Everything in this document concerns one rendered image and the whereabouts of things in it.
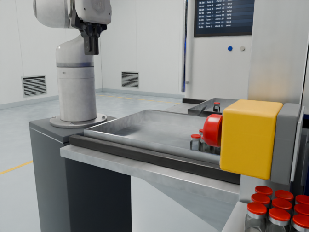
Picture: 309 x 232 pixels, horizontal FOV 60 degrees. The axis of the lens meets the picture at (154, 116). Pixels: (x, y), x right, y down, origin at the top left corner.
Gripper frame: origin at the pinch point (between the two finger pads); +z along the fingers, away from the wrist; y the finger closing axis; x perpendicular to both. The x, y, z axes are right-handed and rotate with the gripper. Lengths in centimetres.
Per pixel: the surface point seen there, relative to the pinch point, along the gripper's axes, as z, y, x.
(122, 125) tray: 21.2, 8.2, -2.4
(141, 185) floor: 110, 123, 69
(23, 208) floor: 110, 51, 123
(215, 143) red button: 12.1, -19.5, -37.5
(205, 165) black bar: 20.4, -7.6, -32.2
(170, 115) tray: 19.4, 19.6, -11.3
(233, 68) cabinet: 9, 89, -11
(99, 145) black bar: 20.9, -8.0, -8.4
